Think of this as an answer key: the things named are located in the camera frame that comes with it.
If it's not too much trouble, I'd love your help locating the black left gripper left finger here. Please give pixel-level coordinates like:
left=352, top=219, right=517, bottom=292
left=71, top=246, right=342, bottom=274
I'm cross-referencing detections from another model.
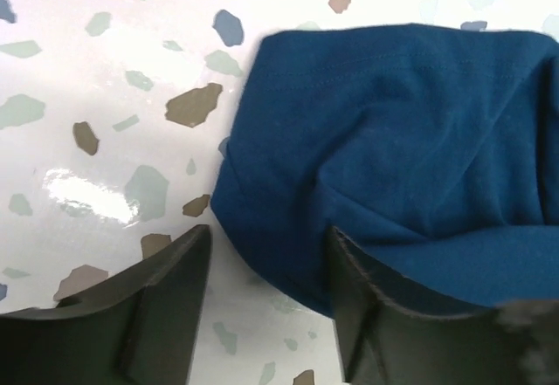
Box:
left=1, top=224, right=211, bottom=385

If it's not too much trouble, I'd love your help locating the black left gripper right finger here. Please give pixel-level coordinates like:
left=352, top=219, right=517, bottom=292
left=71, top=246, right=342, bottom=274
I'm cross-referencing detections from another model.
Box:
left=327, top=227, right=558, bottom=385

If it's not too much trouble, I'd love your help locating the blue t-shirt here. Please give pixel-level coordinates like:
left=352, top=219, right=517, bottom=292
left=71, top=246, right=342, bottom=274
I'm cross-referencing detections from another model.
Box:
left=211, top=24, right=558, bottom=314

